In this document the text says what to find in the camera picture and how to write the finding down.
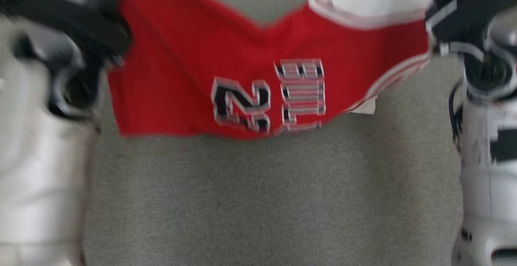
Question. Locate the grey fabric sofa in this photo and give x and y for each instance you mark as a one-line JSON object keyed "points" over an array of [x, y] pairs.
{"points": [[262, 197]]}

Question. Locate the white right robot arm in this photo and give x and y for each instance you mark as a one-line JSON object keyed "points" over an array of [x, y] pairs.
{"points": [[484, 201]]}

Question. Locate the red Bulls basketball jersey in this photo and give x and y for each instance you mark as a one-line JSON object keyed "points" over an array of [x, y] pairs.
{"points": [[194, 55]]}

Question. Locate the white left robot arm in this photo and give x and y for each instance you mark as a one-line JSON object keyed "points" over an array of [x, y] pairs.
{"points": [[36, 157]]}

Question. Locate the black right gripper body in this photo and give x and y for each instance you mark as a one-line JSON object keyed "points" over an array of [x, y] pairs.
{"points": [[456, 11]]}

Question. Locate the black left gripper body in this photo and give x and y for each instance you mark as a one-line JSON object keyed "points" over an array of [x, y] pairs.
{"points": [[89, 23]]}

